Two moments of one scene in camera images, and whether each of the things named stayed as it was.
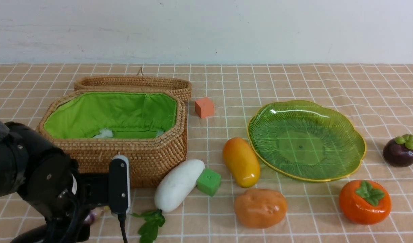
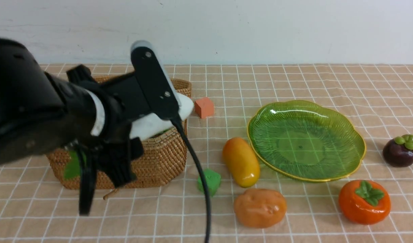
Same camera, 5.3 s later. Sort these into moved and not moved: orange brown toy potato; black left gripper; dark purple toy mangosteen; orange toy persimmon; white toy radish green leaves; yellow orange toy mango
Moved: black left gripper; white toy radish green leaves
Not moved: yellow orange toy mango; orange brown toy potato; dark purple toy mangosteen; orange toy persimmon
